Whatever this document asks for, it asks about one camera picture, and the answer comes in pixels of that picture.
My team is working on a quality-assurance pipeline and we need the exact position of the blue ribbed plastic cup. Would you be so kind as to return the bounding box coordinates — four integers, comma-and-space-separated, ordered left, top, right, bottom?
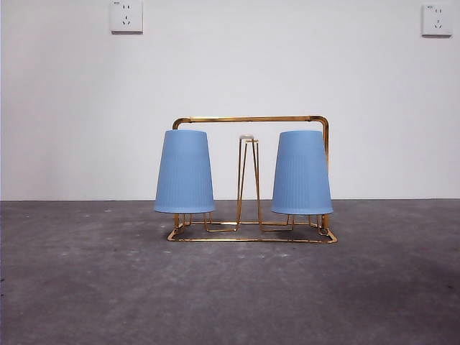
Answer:
270, 129, 335, 216
153, 129, 216, 216

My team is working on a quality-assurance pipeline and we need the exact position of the gold wire cup rack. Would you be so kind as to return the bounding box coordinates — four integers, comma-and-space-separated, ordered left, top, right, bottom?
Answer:
167, 114, 339, 244

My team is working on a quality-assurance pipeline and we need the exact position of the white wall power socket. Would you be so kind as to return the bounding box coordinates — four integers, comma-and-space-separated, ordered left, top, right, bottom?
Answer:
109, 0, 144, 35
421, 4, 454, 37

